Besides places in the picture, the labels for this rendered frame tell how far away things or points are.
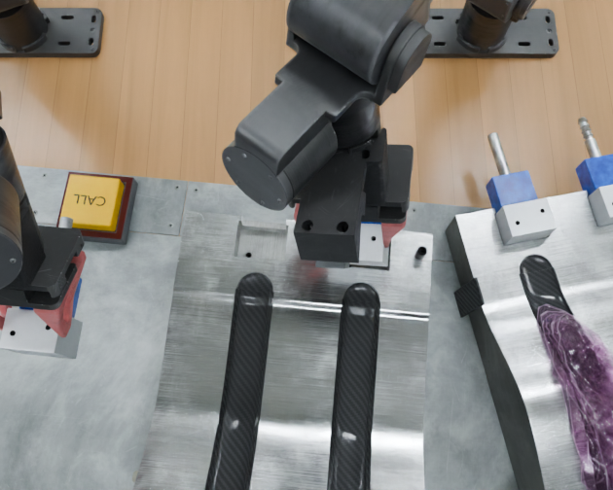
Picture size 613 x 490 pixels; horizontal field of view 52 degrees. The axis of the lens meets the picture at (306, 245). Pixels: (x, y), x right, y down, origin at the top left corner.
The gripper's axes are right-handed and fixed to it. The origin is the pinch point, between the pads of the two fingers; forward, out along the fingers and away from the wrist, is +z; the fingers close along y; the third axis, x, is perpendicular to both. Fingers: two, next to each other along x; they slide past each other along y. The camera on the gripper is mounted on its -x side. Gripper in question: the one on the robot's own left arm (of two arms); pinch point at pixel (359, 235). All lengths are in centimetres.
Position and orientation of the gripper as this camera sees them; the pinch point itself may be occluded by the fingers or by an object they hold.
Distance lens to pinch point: 60.3
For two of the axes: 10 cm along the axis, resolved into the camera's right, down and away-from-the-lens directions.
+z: 1.5, 5.9, 7.9
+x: 1.7, -8.1, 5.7
